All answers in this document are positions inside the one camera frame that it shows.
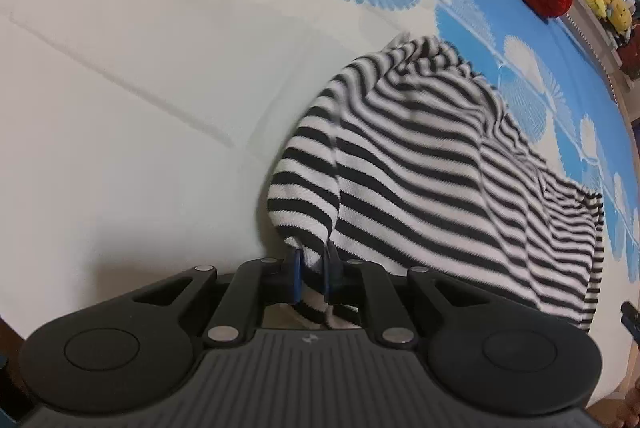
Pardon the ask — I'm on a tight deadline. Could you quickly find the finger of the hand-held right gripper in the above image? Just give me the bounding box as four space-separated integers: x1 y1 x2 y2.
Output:
620 302 640 340

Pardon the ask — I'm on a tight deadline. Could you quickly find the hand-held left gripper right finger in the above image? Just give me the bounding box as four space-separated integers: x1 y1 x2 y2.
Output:
322 243 501 349

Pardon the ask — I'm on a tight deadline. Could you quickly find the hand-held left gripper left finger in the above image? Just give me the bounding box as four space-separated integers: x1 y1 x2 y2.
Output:
132 250 303 349

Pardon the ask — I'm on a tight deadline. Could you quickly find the black and white striped garment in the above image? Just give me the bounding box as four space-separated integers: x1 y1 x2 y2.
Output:
266 35 605 334

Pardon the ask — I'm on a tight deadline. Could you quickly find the blue and white printed blanket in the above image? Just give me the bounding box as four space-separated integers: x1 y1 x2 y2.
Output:
0 0 640 414

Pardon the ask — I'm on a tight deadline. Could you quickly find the wooden bed frame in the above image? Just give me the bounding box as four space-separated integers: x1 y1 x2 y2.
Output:
565 0 640 143

